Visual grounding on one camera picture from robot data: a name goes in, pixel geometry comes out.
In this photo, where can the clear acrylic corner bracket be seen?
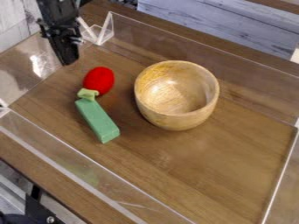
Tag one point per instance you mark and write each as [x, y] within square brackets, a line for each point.
[98, 34]

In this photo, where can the wooden bowl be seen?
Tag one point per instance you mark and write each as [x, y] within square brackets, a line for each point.
[176, 94]

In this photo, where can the green rectangular block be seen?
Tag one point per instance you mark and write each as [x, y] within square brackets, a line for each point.
[98, 119]

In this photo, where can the red plush strawberry toy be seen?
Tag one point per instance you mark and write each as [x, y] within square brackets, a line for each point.
[98, 83]

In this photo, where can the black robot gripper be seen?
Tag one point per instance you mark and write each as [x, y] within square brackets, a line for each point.
[59, 17]

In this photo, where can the clear acrylic tray wall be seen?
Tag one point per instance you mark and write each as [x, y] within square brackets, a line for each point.
[229, 172]

